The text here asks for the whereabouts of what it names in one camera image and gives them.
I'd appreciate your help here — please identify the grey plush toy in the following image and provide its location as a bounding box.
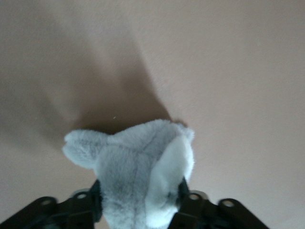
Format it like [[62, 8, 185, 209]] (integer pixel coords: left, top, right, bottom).
[[61, 118, 195, 229]]

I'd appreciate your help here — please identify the brown table cover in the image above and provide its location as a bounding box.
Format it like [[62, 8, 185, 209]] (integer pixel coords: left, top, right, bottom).
[[0, 0, 305, 229]]

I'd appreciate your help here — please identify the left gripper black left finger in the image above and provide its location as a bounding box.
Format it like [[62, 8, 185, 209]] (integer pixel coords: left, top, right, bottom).
[[0, 180, 103, 229]]

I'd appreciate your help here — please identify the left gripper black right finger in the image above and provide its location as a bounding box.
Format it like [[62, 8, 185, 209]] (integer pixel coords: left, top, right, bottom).
[[166, 178, 270, 229]]

